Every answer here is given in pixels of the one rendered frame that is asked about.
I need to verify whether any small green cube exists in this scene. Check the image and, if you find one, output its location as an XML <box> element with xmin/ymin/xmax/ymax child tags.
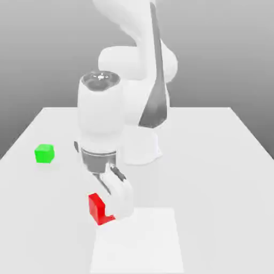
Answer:
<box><xmin>34</xmin><ymin>144</ymin><xmax>55</xmax><ymax>164</ymax></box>

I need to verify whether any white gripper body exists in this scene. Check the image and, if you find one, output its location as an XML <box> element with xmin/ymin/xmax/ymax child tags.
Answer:
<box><xmin>91</xmin><ymin>164</ymin><xmax>135</xmax><ymax>220</ymax></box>

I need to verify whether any small red cube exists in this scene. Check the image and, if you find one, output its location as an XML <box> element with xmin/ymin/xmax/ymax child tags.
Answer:
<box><xmin>88</xmin><ymin>193</ymin><xmax>116</xmax><ymax>226</ymax></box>

